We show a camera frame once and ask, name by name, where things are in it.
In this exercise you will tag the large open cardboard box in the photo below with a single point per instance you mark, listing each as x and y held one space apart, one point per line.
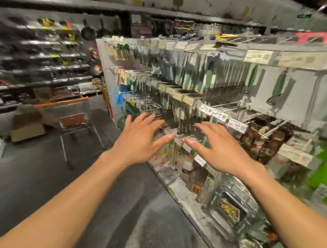
28 125

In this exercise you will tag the group of green packets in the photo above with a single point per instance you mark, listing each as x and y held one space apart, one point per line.
319 176

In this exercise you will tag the person's right hand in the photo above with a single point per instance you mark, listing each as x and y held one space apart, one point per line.
225 151

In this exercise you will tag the person's left hand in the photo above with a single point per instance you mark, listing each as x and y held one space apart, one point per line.
140 143

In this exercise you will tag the kitchen tools display rack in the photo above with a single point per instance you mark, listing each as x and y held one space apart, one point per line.
103 76

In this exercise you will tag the steel baking tray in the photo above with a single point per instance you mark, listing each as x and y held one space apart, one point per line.
230 209

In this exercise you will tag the person's left forearm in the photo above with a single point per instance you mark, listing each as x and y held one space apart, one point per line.
56 209

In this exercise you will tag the background cookware shelf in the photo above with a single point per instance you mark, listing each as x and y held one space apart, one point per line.
51 56

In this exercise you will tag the black frying pan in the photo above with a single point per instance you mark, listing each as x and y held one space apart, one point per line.
88 33
103 31

